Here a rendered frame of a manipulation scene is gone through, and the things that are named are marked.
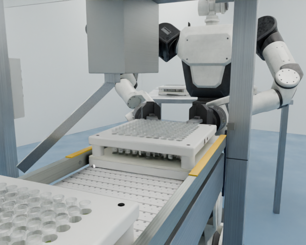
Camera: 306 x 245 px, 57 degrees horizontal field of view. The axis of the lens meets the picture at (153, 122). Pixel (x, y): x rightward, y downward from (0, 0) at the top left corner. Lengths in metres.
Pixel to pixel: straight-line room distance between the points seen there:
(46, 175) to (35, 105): 4.14
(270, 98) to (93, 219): 0.83
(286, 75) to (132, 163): 0.66
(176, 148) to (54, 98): 4.40
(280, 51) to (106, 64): 0.70
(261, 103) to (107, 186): 0.65
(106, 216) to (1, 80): 1.07
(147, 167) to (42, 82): 4.24
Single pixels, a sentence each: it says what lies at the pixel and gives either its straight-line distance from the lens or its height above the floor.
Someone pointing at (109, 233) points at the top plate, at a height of 0.95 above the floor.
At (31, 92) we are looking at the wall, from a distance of 4.65.
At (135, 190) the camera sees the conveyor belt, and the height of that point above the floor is 0.88.
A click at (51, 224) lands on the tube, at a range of 0.29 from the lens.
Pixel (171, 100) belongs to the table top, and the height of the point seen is 0.88.
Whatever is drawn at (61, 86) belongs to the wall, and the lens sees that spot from 4.98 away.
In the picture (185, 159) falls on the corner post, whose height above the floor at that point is 0.93.
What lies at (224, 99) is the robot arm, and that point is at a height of 1.00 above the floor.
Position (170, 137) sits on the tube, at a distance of 0.60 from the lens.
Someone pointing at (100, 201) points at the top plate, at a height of 0.96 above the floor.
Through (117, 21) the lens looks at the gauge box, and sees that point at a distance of 0.70.
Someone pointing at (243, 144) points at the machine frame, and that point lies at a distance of 0.85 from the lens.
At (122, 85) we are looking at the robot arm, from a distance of 1.16.
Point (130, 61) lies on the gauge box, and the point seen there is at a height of 1.13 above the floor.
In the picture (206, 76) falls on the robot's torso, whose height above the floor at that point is 1.08.
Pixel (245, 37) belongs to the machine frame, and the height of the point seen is 1.19.
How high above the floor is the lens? 1.10
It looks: 10 degrees down
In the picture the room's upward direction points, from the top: straight up
